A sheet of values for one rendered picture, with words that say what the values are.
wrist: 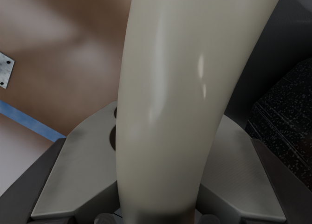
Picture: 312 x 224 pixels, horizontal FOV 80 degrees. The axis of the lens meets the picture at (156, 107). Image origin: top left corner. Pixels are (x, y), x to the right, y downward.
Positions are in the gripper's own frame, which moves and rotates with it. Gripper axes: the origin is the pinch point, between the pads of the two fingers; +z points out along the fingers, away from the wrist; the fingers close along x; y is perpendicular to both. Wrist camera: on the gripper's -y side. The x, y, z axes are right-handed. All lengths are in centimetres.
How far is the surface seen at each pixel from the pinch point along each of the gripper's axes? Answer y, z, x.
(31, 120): 60, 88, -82
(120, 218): 81, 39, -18
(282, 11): -2, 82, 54
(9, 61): 22, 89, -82
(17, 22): 2, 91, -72
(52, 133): 69, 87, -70
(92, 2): -6, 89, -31
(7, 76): 30, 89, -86
